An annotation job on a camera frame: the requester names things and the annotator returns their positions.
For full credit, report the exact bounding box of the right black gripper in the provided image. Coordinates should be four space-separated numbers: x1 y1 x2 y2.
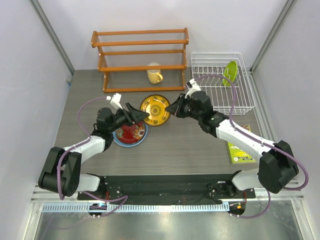
166 93 202 121

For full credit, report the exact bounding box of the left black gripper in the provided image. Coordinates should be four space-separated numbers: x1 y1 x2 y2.
108 103 149 133

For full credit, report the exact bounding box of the brown yellow plate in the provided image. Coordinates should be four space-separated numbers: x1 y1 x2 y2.
139 94 171 127

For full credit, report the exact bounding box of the red floral plate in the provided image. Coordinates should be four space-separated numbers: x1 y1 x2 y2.
114 121 147 145

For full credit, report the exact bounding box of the blue plate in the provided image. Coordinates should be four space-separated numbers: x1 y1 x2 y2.
112 123 149 148

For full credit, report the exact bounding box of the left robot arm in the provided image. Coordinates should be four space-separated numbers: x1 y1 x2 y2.
38 103 149 200

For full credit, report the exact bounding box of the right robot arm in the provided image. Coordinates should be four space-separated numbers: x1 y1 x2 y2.
165 91 299 198

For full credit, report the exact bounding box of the orange wooden shelf rack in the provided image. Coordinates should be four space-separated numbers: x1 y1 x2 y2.
91 28 189 93

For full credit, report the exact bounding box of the yellow ceramic mug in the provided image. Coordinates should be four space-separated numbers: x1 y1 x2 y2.
147 69 164 84

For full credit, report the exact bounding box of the green plate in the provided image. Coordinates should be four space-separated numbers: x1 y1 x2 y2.
222 60 238 87

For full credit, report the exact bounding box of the green booklet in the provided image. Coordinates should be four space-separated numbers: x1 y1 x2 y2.
226 142 257 165

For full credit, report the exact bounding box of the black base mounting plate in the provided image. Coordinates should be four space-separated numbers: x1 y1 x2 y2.
93 174 256 206

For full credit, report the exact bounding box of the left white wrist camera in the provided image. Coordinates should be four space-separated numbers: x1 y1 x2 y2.
106 93 123 110

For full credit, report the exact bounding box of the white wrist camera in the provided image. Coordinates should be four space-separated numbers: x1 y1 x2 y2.
106 93 123 110
186 78 201 97

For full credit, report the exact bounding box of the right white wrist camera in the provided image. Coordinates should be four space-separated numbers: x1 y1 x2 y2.
186 78 201 97

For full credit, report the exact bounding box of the white wire dish rack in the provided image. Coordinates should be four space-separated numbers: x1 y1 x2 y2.
190 52 255 115

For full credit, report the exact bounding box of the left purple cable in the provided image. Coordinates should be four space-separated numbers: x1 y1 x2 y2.
58 96 129 217

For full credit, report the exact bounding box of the white slotted cable duct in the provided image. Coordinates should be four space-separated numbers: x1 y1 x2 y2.
42 202 230 213

